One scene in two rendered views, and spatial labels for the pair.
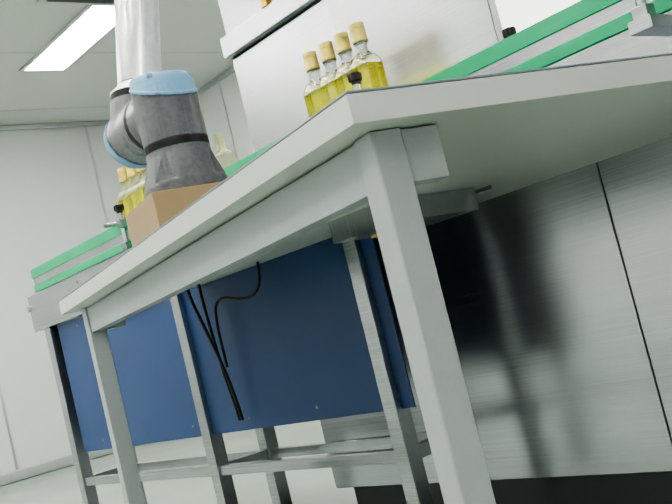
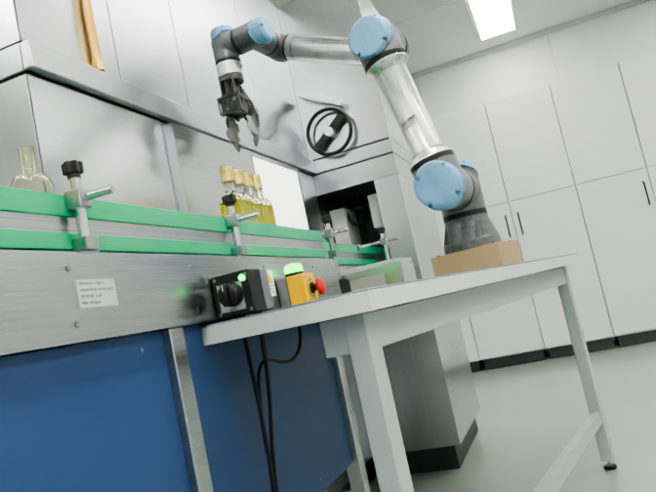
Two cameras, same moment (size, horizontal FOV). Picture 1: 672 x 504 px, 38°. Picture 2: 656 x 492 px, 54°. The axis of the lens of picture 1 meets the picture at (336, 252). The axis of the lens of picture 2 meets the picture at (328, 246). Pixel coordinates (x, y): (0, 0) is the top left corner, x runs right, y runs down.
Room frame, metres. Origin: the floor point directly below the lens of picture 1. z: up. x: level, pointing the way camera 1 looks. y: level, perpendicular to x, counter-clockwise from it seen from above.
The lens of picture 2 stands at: (2.91, 1.49, 0.72)
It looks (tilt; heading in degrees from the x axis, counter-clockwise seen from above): 6 degrees up; 239
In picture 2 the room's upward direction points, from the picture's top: 12 degrees counter-clockwise
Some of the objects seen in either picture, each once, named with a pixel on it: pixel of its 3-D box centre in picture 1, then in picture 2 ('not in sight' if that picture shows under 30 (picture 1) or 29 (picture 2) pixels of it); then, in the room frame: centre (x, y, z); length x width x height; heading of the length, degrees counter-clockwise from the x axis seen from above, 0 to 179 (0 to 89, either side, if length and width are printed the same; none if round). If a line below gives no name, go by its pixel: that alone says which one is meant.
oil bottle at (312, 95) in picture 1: (326, 124); (238, 230); (2.25, -0.05, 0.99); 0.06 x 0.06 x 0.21; 40
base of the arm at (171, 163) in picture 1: (182, 170); (469, 230); (1.72, 0.23, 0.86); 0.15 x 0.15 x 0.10
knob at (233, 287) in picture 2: not in sight; (227, 295); (2.49, 0.41, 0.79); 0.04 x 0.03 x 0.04; 130
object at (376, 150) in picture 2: not in sight; (357, 105); (1.10, -0.98, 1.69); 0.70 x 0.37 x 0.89; 40
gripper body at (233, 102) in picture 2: not in sight; (234, 98); (2.14, -0.14, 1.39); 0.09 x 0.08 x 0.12; 40
